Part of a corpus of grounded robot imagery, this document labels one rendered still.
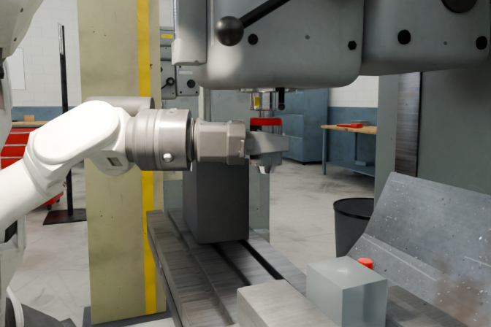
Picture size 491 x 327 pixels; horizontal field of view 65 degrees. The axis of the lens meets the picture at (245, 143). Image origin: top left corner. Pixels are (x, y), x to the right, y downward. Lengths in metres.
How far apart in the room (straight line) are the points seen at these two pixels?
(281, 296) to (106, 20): 1.99
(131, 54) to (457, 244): 1.88
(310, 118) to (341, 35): 7.36
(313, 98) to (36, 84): 5.97
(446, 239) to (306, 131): 7.13
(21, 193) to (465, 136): 0.69
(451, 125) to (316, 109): 7.16
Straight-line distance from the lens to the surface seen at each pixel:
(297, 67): 0.46
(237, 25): 0.39
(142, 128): 0.52
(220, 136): 0.51
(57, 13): 9.74
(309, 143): 7.88
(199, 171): 0.83
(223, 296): 0.66
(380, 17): 0.52
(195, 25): 0.51
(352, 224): 2.42
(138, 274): 2.44
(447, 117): 0.79
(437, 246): 0.76
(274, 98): 0.53
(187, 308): 0.64
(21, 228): 1.11
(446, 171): 0.80
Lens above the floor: 1.29
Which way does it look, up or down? 6 degrees down
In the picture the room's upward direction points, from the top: straight up
